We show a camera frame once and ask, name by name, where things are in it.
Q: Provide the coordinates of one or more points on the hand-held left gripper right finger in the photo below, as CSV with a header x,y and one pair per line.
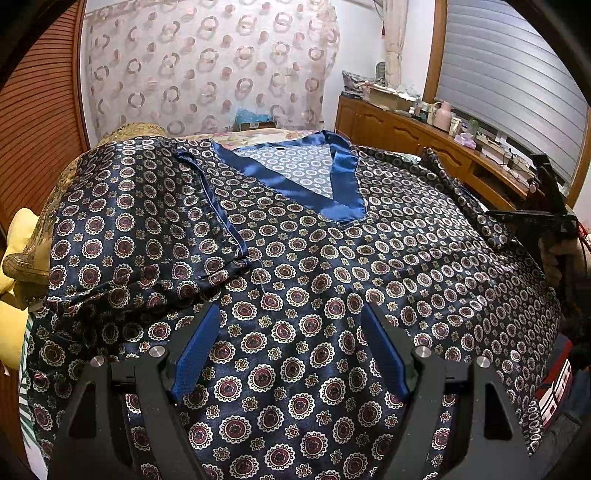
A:
x,y
383,350

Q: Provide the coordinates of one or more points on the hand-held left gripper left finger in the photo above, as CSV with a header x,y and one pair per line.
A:
x,y
198,350

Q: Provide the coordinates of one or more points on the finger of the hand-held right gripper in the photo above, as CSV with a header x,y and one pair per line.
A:
x,y
517,219

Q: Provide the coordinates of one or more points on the navy medallion print satin shirt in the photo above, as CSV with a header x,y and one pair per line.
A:
x,y
300,258

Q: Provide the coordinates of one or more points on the person's right hand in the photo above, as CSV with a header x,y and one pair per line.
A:
x,y
565,254

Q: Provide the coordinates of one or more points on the purple tissue pack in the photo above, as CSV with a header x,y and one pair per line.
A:
x,y
465,140

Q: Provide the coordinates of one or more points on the green glass jar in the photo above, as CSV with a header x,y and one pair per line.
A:
x,y
474,126

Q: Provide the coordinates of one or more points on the pink thermos jug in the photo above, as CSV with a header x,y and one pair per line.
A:
x,y
442,115

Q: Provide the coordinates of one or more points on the wooden sideboard cabinet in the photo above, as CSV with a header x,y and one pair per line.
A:
x,y
383,122

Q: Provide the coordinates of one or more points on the green leaf print bed sheet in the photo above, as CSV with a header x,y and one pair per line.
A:
x,y
28,337

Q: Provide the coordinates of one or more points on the red white striped cloth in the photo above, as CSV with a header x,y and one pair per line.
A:
x,y
554,387

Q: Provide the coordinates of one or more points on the cardboard box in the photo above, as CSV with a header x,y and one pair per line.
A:
x,y
392,98

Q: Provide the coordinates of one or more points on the yellow pillow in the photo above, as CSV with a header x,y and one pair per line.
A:
x,y
14,323

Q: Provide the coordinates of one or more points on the small desk fan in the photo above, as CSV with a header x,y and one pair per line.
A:
x,y
381,71

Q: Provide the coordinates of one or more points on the ochre patterned folded cloth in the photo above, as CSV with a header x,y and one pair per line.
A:
x,y
60,194

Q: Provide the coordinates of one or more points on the floral fabric bag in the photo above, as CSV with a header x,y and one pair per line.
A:
x,y
358,82

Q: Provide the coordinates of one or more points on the beige lace curtain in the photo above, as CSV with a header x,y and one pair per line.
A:
x,y
392,46

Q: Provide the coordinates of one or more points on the floral bed sheet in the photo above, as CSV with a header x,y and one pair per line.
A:
x,y
258,134

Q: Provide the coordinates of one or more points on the blue plastic bag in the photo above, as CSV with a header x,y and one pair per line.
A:
x,y
251,117

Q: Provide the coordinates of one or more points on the circle print sheer curtain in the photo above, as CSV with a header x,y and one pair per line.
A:
x,y
207,69

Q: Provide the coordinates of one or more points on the wooden slatted door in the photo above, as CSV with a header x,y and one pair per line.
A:
x,y
41,115

